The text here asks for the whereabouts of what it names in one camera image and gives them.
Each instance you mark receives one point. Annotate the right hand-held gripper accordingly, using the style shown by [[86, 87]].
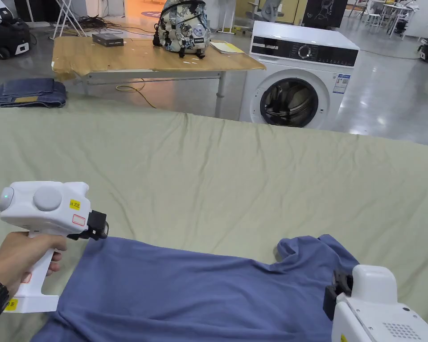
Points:
[[374, 310]]

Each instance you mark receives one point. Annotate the person's left hand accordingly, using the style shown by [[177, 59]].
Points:
[[19, 256]]

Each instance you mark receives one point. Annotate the white washing machine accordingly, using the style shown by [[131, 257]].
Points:
[[299, 89]]

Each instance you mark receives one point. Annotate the blue shirt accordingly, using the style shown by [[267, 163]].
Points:
[[199, 295]]

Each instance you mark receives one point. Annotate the folded blue jeans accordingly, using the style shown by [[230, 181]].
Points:
[[28, 94]]

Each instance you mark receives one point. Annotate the bed with pale green sheet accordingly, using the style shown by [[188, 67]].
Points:
[[217, 178]]

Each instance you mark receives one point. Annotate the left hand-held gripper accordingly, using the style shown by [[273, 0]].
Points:
[[57, 217]]

